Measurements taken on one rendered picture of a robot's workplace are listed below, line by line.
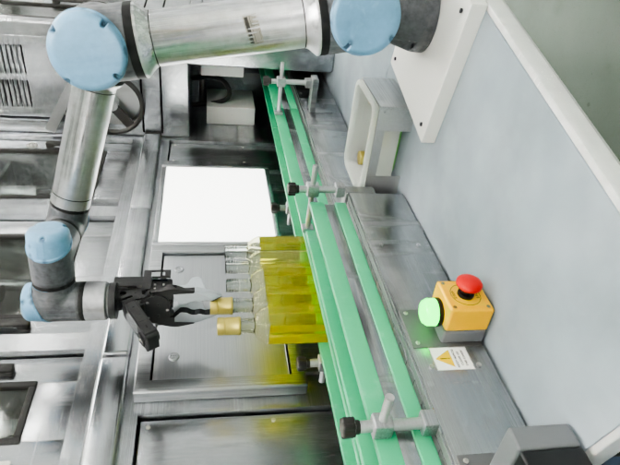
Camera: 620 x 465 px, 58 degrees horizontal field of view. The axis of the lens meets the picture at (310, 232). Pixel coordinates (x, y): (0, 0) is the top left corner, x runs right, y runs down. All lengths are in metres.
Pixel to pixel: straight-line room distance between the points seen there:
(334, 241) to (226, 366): 0.34
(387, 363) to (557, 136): 0.40
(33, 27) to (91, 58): 1.12
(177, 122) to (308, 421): 1.24
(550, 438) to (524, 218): 0.29
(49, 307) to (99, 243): 0.48
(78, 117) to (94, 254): 0.54
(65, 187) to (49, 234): 0.12
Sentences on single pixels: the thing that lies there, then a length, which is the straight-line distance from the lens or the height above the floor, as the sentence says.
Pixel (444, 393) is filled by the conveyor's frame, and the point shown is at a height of 0.85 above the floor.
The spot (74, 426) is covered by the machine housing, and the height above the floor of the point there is 1.42.
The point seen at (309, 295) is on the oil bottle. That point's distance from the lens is 1.13.
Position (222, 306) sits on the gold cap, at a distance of 1.12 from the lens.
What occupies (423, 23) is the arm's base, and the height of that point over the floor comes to 0.80.
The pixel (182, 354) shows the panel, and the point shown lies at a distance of 1.22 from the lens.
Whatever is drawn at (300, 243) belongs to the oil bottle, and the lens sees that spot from 1.26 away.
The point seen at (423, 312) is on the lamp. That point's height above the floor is 0.85.
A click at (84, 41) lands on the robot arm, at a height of 1.36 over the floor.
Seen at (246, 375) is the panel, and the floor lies 1.10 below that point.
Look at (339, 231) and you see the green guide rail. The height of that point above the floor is 0.92.
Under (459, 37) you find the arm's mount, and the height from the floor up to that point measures 0.78.
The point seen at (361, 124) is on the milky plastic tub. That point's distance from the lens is 1.39.
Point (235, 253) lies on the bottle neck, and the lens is 1.25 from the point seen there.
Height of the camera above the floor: 1.19
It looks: 11 degrees down
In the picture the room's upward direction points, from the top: 90 degrees counter-clockwise
